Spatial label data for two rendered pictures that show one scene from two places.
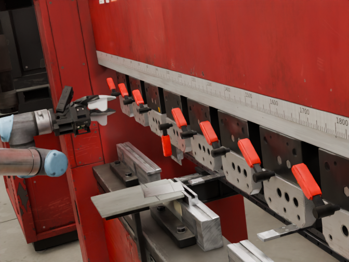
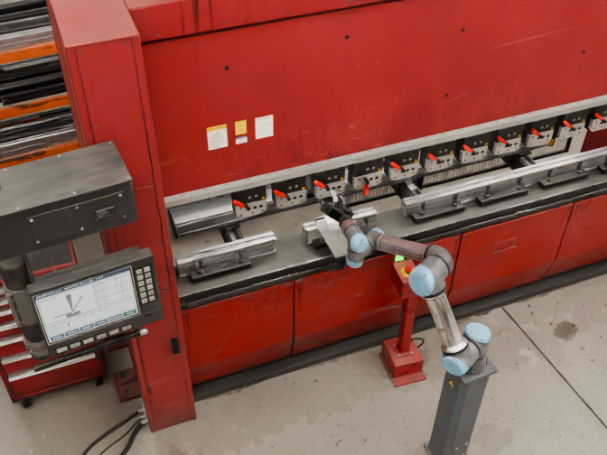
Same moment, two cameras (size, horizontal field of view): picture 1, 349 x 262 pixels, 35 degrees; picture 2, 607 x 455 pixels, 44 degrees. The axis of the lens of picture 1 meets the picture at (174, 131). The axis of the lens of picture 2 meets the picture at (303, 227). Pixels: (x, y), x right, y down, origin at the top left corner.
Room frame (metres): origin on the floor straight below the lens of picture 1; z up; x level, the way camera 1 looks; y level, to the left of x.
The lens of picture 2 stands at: (2.07, 2.84, 3.55)
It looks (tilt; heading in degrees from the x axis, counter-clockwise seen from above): 43 degrees down; 265
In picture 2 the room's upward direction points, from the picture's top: 1 degrees clockwise
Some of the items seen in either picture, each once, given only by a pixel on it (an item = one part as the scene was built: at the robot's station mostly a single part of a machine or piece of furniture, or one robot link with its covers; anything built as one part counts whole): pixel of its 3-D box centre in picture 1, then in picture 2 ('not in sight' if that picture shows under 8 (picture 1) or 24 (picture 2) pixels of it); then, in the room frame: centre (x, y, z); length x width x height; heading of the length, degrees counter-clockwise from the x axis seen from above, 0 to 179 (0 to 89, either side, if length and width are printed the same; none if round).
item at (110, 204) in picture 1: (136, 197); (341, 236); (1.66, 0.15, 1.00); 0.26 x 0.18 x 0.01; 107
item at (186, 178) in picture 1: (232, 177); (225, 218); (2.25, -0.22, 0.81); 0.64 x 0.08 x 0.14; 107
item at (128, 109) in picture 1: (133, 91); (248, 197); (2.11, 0.14, 1.26); 0.15 x 0.09 x 0.17; 17
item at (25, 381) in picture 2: not in sight; (39, 312); (3.24, 0.12, 0.50); 0.50 x 0.50 x 1.00; 17
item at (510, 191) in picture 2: not in sight; (502, 194); (0.73, -0.24, 0.89); 0.30 x 0.05 x 0.03; 17
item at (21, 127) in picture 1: (18, 128); (356, 239); (1.64, 0.47, 1.27); 0.11 x 0.08 x 0.09; 107
